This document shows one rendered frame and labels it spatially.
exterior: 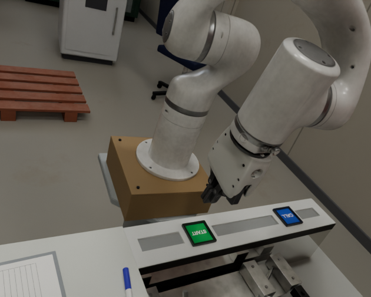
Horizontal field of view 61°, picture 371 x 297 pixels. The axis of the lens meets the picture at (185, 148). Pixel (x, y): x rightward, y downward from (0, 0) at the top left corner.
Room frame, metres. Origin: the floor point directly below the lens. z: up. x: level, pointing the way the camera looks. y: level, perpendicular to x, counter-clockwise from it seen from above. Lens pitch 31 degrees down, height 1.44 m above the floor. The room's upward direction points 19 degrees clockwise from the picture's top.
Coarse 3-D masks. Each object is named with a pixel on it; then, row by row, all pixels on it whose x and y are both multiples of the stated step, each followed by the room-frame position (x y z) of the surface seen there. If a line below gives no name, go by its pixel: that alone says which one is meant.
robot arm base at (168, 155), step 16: (160, 112) 0.76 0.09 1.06; (176, 112) 0.71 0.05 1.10; (160, 128) 0.73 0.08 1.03; (176, 128) 0.71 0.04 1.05; (192, 128) 0.72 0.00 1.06; (144, 144) 0.79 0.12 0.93; (160, 144) 0.72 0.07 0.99; (176, 144) 0.71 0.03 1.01; (192, 144) 0.74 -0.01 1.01; (144, 160) 0.71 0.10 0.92; (160, 160) 0.71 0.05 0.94; (176, 160) 0.72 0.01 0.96; (192, 160) 0.80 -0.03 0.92; (160, 176) 0.68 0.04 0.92; (176, 176) 0.70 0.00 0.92; (192, 176) 0.73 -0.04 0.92
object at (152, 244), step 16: (256, 208) 0.63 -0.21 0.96; (272, 208) 0.65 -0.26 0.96; (304, 208) 0.69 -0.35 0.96; (320, 208) 0.72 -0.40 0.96; (160, 224) 0.47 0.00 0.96; (176, 224) 0.49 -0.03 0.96; (208, 224) 0.52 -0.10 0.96; (224, 224) 0.54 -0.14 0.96; (240, 224) 0.56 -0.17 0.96; (256, 224) 0.57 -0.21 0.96; (272, 224) 0.59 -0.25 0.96; (304, 224) 0.63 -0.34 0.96; (320, 224) 0.65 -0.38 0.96; (128, 240) 0.41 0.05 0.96; (144, 240) 0.42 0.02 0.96; (160, 240) 0.43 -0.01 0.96; (176, 240) 0.45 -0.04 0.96; (224, 240) 0.49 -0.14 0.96; (240, 240) 0.50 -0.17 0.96; (256, 240) 0.52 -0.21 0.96; (144, 256) 0.38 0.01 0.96; (160, 256) 0.40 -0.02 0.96; (176, 256) 0.41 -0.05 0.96
